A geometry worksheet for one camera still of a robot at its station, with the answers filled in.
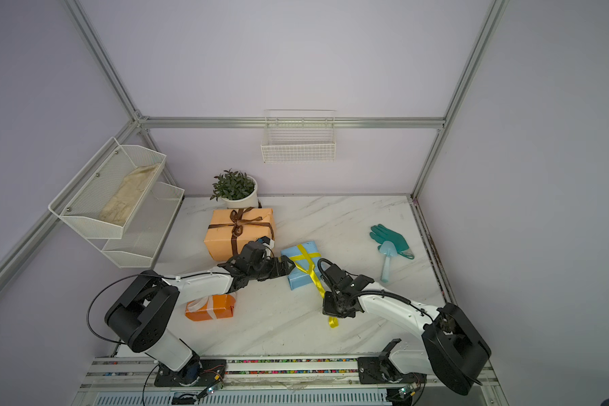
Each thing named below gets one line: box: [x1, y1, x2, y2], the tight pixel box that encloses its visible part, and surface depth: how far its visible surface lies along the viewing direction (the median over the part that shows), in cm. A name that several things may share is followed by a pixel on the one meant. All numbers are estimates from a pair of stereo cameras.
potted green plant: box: [209, 167, 259, 209], surface depth 103 cm
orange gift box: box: [185, 294, 236, 322], surface depth 81 cm
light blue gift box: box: [280, 241, 323, 291], surface depth 90 cm
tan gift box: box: [203, 208, 275, 263], surface depth 95 cm
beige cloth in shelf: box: [98, 162, 160, 226], surface depth 81 cm
